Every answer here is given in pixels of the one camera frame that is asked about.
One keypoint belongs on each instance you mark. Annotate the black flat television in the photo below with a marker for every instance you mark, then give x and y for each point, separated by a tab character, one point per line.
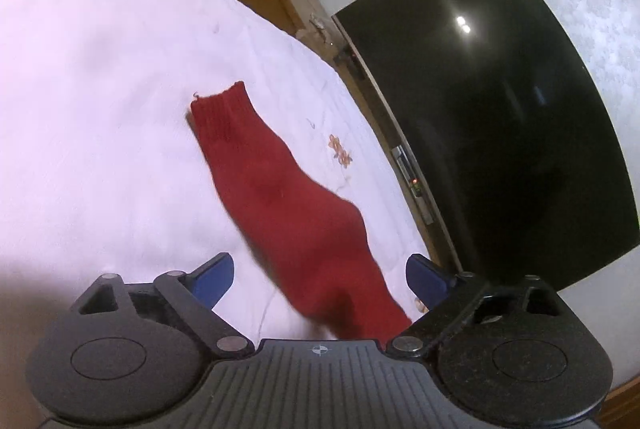
475	109

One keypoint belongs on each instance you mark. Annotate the red knit sweater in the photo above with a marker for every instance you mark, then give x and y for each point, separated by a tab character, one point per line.
300	219

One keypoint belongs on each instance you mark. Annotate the silver set-top box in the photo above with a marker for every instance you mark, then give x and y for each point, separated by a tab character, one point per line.
412	184

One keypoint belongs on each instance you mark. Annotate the white floral bedsheet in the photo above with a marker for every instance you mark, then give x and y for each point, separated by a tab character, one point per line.
100	84

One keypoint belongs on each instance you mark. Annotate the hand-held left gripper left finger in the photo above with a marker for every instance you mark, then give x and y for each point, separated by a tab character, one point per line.
216	280

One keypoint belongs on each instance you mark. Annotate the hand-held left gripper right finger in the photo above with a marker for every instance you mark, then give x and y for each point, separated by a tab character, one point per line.
425	280

